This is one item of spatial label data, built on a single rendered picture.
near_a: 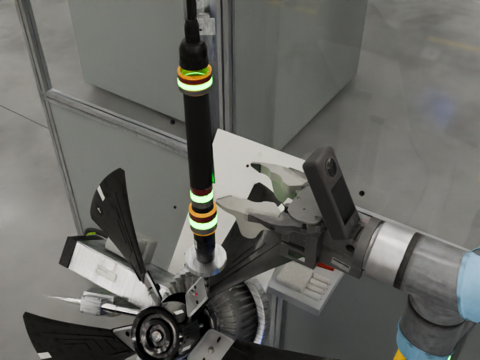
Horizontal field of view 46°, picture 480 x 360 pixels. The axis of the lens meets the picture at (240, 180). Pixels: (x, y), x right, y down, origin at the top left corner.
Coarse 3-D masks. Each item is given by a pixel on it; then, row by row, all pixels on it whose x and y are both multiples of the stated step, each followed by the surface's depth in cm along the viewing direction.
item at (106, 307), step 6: (66, 300) 136; (72, 300) 136; (78, 300) 135; (102, 306) 132; (108, 306) 131; (114, 306) 131; (120, 306) 131; (108, 312) 131; (114, 312) 130; (120, 312) 130; (126, 312) 129; (132, 312) 128; (138, 312) 128
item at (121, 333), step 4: (120, 328) 118; (124, 328) 117; (128, 328) 117; (116, 332) 119; (120, 332) 119; (124, 332) 118; (120, 336) 120; (124, 336) 120; (128, 336) 120; (124, 340) 121; (128, 340) 121; (128, 344) 122; (132, 348) 123
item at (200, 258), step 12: (192, 24) 66; (192, 36) 67; (180, 48) 68; (192, 48) 68; (204, 48) 68; (180, 60) 69; (192, 60) 68; (204, 60) 69; (204, 240) 89; (204, 252) 91
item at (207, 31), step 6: (198, 18) 137; (204, 18) 137; (210, 18) 137; (204, 24) 134; (210, 24) 134; (204, 30) 132; (210, 30) 132; (204, 36) 130; (210, 36) 130; (210, 42) 131; (210, 48) 132; (210, 54) 133; (210, 60) 134
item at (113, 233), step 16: (112, 176) 119; (96, 192) 126; (112, 192) 120; (112, 208) 121; (128, 208) 116; (112, 224) 124; (128, 224) 117; (112, 240) 129; (128, 240) 118; (128, 256) 123; (144, 272) 116
